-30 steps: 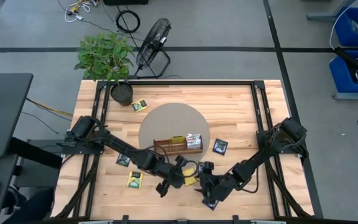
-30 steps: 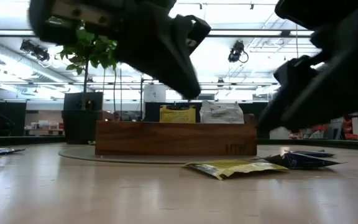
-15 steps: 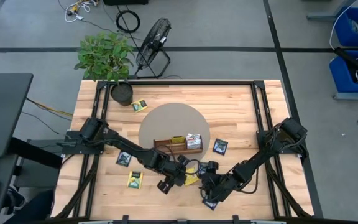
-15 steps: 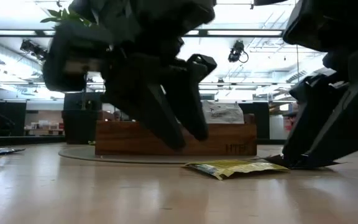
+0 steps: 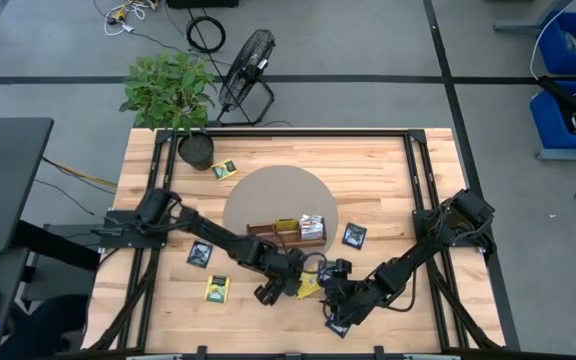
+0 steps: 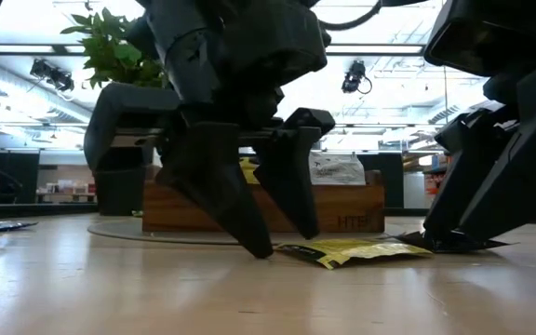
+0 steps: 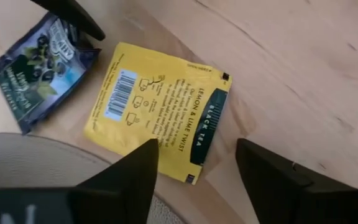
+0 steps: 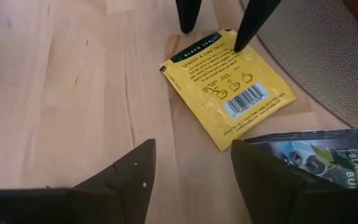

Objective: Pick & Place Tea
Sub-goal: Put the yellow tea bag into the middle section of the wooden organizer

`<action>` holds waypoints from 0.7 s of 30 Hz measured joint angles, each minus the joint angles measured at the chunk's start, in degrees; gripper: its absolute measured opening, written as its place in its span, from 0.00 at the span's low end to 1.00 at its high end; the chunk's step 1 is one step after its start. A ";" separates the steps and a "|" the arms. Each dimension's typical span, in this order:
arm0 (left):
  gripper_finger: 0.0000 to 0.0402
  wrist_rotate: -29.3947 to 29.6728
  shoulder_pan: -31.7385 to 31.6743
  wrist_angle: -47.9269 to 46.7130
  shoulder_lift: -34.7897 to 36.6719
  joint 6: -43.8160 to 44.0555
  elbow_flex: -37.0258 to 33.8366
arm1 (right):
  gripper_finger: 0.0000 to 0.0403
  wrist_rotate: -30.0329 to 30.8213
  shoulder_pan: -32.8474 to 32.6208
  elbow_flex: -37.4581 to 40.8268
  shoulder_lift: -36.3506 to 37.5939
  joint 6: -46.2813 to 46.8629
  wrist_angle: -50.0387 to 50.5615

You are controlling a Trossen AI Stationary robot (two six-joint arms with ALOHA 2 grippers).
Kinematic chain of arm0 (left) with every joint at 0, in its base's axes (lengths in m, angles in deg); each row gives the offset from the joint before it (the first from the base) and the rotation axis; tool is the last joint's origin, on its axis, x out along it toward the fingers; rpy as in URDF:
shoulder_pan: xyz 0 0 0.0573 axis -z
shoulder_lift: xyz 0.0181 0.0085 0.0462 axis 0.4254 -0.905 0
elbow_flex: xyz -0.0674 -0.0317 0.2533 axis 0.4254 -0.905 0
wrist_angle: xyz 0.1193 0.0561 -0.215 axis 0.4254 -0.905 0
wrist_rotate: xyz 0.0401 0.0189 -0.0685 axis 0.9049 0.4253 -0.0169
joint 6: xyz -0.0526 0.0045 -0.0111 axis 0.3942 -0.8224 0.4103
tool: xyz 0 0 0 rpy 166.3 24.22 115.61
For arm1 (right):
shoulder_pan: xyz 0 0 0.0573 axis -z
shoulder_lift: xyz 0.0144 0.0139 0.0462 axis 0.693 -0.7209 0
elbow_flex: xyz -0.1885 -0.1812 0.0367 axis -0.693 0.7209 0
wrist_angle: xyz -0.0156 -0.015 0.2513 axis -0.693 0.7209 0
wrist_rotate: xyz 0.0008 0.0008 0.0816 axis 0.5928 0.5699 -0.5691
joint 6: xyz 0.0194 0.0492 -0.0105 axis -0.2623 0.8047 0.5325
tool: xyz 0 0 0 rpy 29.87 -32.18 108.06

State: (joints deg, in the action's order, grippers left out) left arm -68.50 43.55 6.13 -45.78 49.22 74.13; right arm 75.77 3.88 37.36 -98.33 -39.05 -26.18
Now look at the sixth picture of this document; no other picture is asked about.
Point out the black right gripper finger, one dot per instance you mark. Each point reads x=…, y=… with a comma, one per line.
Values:
x=473, y=153
x=528, y=163

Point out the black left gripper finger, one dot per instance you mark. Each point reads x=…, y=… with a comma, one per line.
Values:
x=286, y=186
x=212, y=186

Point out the white orange tea packet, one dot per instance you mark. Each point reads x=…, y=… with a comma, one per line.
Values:
x=338, y=170

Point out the wooden tea organizer box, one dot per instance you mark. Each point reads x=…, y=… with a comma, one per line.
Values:
x=352, y=209

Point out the shelf with red bins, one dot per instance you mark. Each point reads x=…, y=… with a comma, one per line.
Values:
x=435, y=186

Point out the black partition panel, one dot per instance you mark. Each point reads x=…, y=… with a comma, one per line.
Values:
x=391, y=181
x=21, y=172

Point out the green leafy potted tree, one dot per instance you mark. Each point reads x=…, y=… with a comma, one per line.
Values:
x=110, y=51

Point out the black overhead frame bar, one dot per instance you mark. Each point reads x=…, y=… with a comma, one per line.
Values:
x=375, y=49

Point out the black ceiling-hung camera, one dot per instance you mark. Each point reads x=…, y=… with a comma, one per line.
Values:
x=354, y=76
x=54, y=76

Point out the black aluminium table frame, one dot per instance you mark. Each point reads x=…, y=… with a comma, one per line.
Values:
x=40, y=210

